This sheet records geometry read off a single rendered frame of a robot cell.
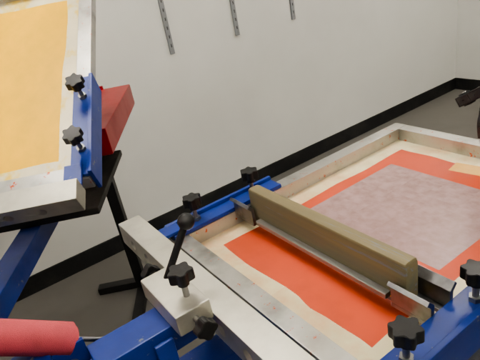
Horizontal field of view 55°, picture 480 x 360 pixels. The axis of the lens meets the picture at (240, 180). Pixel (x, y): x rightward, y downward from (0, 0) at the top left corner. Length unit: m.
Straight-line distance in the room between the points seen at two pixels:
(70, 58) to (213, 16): 1.73
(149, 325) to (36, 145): 0.62
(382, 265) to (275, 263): 0.25
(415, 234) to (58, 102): 0.91
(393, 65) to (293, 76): 1.13
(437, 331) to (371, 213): 0.41
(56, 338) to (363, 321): 0.47
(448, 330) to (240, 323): 0.29
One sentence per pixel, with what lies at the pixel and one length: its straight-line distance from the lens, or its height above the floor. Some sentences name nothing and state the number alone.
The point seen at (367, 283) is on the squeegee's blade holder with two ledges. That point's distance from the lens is 0.80.
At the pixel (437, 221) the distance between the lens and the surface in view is 1.04.
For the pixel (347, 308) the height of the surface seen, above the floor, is 0.95.
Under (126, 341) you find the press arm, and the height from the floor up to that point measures 1.04.
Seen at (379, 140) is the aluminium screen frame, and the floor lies 0.98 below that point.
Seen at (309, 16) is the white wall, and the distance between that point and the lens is 3.49.
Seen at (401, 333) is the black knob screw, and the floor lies 1.06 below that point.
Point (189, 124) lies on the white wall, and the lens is 2.97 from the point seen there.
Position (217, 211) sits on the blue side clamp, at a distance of 1.06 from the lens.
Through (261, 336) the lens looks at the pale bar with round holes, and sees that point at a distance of 0.67.
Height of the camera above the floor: 1.51
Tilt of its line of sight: 25 degrees down
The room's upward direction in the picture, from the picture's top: 11 degrees counter-clockwise
